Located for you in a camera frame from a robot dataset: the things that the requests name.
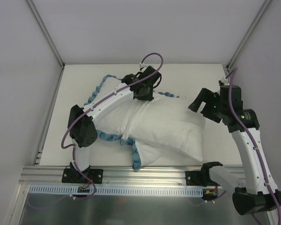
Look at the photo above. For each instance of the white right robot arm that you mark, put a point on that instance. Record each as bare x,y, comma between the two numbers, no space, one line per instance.
259,192

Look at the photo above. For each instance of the right aluminium frame post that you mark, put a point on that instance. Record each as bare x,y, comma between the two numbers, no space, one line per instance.
250,30

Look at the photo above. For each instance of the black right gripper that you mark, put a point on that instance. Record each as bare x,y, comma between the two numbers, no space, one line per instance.
206,104

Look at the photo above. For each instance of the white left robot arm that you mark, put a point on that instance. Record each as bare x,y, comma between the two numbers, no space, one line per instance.
81,129

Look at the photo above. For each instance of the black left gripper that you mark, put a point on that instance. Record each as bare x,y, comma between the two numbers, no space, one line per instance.
129,78

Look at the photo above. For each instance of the left aluminium frame post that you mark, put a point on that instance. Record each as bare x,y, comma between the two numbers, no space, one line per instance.
36,15

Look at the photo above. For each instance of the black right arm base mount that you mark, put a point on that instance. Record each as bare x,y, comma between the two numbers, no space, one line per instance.
201,177

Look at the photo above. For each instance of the white pillowcase with blue ruffle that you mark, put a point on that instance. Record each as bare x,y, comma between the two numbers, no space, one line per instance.
115,128

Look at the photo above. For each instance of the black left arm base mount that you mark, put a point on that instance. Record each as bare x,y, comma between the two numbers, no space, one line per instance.
71,175

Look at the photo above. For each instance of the white slotted cable duct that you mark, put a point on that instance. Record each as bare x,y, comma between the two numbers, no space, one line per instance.
118,191

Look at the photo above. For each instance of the white pillow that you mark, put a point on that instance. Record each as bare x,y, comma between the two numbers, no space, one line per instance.
167,122

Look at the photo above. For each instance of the aluminium frame post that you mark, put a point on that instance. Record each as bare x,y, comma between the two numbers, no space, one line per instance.
250,30
36,15

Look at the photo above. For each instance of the aluminium mounting rail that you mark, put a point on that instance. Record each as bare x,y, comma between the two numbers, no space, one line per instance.
158,177

